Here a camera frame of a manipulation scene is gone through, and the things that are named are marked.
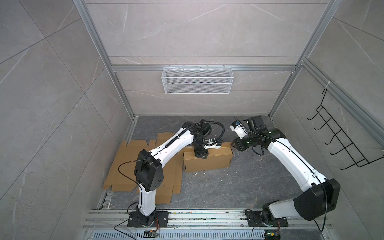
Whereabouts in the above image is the black wire hook rack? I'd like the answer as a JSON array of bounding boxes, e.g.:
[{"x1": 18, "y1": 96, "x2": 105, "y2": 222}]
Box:
[{"x1": 307, "y1": 89, "x2": 384, "y2": 170}]

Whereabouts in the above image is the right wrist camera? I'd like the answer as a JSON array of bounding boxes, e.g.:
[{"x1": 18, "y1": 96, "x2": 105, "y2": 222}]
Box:
[{"x1": 230, "y1": 121, "x2": 249, "y2": 139}]

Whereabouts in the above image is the white wire mesh basket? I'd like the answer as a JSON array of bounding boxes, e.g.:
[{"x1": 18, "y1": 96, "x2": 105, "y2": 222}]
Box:
[{"x1": 162, "y1": 67, "x2": 234, "y2": 95}]

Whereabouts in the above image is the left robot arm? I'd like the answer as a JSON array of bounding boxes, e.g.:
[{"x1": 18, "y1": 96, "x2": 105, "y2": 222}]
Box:
[{"x1": 134, "y1": 120, "x2": 211, "y2": 218}]

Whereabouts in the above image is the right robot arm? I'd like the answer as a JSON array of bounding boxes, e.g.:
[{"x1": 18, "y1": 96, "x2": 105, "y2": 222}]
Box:
[{"x1": 231, "y1": 116, "x2": 341, "y2": 226}]

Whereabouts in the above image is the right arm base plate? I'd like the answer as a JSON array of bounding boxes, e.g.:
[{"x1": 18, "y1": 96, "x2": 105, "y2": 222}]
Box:
[{"x1": 244, "y1": 209, "x2": 289, "y2": 227}]

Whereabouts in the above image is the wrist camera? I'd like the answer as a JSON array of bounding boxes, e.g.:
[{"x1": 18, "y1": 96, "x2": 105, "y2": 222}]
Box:
[
  {"x1": 230, "y1": 121, "x2": 249, "y2": 139},
  {"x1": 204, "y1": 139, "x2": 223, "y2": 149}
]

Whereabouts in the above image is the cardboard box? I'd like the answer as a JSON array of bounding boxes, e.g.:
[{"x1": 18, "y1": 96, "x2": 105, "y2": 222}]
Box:
[
  {"x1": 184, "y1": 142, "x2": 233, "y2": 173},
  {"x1": 103, "y1": 133, "x2": 183, "y2": 204}
]

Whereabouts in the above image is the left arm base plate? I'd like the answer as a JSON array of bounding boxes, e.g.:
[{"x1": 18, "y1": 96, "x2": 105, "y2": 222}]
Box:
[{"x1": 127, "y1": 211, "x2": 169, "y2": 228}]

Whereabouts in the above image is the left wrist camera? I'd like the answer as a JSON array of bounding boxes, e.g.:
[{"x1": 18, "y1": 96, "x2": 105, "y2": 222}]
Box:
[{"x1": 204, "y1": 139, "x2": 223, "y2": 149}]

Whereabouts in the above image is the aluminium mounting rail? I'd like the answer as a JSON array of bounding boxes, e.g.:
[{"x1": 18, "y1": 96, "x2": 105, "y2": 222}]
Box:
[{"x1": 82, "y1": 209, "x2": 331, "y2": 230}]

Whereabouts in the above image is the aluminium frame profile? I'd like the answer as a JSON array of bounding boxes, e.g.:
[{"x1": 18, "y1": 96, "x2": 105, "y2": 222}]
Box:
[{"x1": 74, "y1": 1, "x2": 384, "y2": 145}]

